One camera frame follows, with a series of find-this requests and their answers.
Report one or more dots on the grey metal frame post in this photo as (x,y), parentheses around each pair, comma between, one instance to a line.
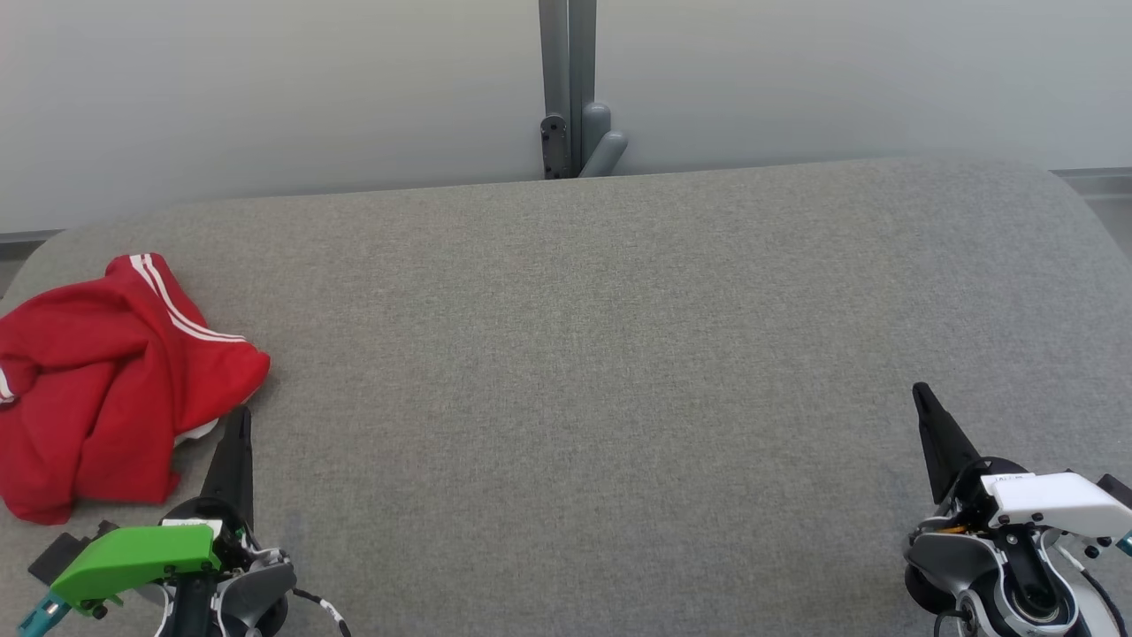
(579,62)

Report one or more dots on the teal right camera connector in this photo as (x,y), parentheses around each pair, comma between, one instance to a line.
(1126,543)

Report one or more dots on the teal left camera connector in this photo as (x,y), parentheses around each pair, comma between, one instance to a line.
(37,617)

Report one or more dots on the red lettered basketball jersey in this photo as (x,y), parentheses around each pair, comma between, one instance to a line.
(177,354)

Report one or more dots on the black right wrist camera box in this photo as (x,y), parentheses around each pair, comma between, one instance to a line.
(1116,491)

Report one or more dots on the dark perforated bracket plate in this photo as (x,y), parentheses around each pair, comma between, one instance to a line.
(554,146)

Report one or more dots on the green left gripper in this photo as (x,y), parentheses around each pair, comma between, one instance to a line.
(133,557)

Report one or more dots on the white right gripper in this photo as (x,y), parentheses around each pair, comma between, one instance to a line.
(1052,500)

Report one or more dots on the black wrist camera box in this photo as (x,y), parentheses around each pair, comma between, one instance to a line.
(1116,491)
(62,553)

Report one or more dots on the grey fabric sofa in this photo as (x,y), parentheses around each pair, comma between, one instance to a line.
(575,398)

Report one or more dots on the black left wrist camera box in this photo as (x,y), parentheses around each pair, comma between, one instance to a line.
(62,553)

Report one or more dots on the teal camera connector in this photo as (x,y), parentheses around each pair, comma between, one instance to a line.
(1126,543)
(37,617)

